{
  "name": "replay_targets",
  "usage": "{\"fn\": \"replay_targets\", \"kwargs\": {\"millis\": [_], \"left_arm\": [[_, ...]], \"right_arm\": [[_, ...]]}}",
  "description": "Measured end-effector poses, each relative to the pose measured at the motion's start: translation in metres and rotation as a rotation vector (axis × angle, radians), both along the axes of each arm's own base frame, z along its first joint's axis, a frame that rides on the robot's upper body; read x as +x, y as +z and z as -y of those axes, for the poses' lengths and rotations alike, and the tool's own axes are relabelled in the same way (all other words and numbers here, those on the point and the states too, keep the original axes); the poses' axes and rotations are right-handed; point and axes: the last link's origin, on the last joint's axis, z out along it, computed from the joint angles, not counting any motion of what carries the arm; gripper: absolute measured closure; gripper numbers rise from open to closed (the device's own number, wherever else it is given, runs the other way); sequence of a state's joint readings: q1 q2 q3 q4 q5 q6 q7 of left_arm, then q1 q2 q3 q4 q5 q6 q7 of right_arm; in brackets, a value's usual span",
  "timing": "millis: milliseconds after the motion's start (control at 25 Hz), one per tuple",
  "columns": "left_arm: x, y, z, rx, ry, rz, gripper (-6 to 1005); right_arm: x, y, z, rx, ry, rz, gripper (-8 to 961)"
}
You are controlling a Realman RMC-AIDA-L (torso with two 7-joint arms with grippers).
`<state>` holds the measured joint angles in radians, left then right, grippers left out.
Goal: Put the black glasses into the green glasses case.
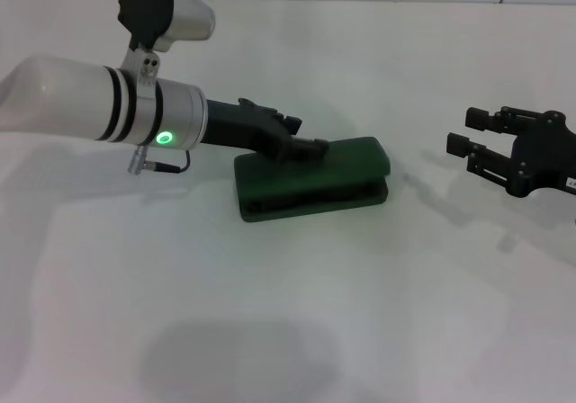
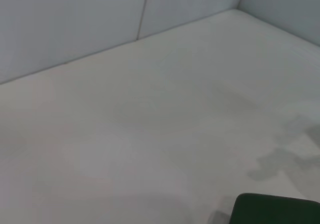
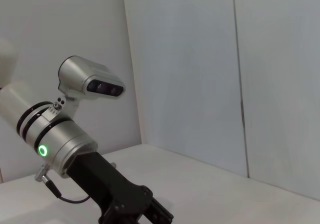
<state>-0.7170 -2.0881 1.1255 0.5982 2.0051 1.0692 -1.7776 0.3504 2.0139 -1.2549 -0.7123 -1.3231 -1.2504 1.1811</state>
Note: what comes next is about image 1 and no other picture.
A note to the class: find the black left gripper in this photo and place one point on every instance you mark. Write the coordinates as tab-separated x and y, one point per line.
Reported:
234	124

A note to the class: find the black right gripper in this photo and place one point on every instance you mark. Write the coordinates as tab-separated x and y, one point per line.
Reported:
549	160

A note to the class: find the green glasses case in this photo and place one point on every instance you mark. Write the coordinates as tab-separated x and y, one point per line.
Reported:
351	169

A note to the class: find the white label sticker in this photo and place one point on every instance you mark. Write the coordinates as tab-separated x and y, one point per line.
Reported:
571	182

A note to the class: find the silver camera mount bracket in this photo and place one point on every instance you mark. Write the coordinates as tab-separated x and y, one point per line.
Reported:
144	68

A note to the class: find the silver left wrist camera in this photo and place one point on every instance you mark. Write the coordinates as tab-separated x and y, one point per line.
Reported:
175	11

